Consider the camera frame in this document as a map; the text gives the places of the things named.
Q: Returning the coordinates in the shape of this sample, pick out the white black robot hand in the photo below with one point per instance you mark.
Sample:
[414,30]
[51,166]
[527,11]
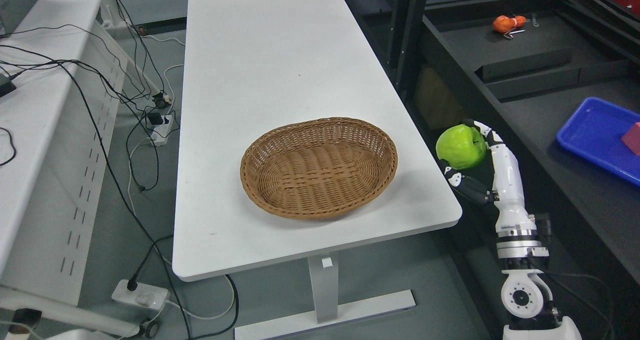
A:
[507,192]

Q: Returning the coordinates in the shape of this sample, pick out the green apple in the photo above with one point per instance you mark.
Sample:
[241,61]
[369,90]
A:
[462,146]

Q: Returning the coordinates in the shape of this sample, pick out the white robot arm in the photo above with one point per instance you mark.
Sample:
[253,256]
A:
[524,294]

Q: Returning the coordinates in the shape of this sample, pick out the black shelf unit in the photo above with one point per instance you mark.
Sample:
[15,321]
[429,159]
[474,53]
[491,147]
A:
[447,62]

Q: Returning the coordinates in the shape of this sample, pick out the blue plastic tray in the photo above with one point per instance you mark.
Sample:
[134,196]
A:
[594,132]

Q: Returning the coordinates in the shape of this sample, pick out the pink cube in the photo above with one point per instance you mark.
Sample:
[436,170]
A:
[631,138]

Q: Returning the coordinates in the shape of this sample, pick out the orange toy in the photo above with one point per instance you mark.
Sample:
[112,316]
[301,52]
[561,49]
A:
[504,24]

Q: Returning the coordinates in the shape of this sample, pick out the brown wicker basket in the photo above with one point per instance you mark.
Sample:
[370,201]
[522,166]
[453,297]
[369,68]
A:
[318,169]

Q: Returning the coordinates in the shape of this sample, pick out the white table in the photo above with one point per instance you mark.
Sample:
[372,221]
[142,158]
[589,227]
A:
[251,66]

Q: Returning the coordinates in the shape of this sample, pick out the white power strip far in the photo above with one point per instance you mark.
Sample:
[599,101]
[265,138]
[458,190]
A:
[161,127]

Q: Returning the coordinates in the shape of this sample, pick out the white power strip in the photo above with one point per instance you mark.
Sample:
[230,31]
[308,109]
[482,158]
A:
[161,127]
[145,296]

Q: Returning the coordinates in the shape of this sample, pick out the white power strip near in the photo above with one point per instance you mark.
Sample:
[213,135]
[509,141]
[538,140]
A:
[145,296]

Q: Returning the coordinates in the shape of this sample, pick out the white side desk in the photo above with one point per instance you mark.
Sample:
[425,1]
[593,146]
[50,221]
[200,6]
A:
[56,129]

